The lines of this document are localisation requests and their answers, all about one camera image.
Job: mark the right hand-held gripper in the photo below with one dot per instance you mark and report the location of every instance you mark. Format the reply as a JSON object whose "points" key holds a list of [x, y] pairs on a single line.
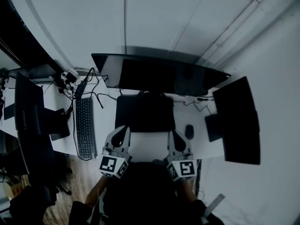
{"points": [[187, 167]]}

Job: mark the person's black top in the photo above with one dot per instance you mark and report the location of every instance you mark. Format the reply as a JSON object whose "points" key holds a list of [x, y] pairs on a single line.
{"points": [[143, 196]]}

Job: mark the white power strip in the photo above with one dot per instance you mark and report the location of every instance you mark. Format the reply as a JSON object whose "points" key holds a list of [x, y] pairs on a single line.
{"points": [[69, 77]]}

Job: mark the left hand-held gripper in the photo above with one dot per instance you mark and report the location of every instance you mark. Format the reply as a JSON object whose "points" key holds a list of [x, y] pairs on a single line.
{"points": [[109, 164]]}

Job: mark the black monitor with logo back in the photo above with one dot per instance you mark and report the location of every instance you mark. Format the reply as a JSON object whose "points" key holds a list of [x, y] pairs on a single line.
{"points": [[30, 125]]}

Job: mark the black computer mouse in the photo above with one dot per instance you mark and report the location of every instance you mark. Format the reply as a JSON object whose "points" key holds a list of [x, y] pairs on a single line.
{"points": [[189, 132]]}

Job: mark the wide curved black monitor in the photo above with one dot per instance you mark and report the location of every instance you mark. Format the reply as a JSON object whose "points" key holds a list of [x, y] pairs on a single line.
{"points": [[159, 76]]}

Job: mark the person's right forearm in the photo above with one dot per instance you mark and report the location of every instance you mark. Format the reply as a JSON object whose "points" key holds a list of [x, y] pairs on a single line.
{"points": [[188, 191]]}

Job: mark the flat black monitor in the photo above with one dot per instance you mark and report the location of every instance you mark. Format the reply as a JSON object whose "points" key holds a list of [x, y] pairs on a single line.
{"points": [[239, 121]]}

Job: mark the black power adapter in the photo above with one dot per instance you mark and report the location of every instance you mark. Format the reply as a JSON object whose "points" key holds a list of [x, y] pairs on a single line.
{"points": [[80, 89]]}

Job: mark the person's left forearm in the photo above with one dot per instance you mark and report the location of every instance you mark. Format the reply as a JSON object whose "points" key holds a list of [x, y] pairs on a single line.
{"points": [[97, 192]]}

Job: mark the pink desk mat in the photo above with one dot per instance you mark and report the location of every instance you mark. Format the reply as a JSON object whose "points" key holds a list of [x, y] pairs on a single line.
{"points": [[145, 114]]}

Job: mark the black keyboard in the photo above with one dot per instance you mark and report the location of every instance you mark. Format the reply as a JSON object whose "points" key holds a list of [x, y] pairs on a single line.
{"points": [[84, 128]]}

